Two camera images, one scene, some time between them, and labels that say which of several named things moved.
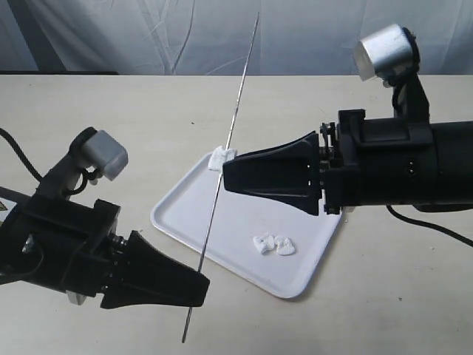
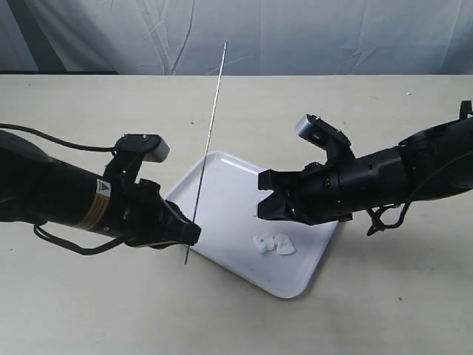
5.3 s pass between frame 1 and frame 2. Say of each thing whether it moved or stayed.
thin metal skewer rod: moved
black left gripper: moved
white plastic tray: stayed
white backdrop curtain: stayed
